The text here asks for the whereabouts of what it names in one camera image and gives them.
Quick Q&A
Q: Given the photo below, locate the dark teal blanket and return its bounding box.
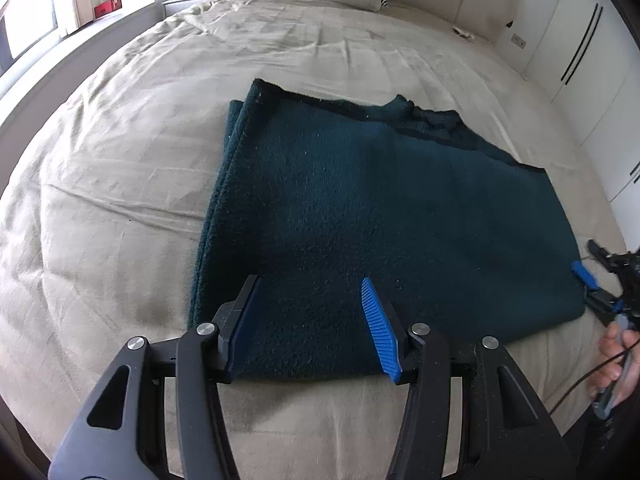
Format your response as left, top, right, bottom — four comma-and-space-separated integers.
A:
187, 78, 587, 382

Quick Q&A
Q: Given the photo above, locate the window with dark frame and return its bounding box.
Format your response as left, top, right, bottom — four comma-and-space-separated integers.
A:
0, 0, 60, 68

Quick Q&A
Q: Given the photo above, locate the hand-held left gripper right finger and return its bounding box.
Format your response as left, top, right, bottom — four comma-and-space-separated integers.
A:
360, 277, 578, 480

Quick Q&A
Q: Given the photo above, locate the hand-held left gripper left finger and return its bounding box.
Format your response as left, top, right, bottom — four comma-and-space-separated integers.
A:
47, 274, 262, 480

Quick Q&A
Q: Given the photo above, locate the white nightstand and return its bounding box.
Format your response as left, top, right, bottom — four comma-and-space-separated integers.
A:
162, 0, 236, 20

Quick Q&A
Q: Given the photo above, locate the white wardrobe with black handles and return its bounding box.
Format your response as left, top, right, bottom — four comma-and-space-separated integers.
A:
520, 0, 640, 203

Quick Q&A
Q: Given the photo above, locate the red box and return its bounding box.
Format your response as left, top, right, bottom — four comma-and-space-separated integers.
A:
93, 0, 124, 21

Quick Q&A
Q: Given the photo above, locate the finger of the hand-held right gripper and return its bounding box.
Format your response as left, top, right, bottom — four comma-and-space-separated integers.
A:
586, 239, 621, 273
571, 260, 601, 292

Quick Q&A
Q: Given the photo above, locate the black cable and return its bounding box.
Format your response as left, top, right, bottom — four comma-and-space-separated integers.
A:
549, 337, 640, 417

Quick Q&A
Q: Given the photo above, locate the bed with beige sheet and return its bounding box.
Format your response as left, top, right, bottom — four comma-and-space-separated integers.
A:
0, 0, 636, 480

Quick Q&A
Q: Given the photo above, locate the person's right hand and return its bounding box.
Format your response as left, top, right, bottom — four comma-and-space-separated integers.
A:
586, 317, 640, 403

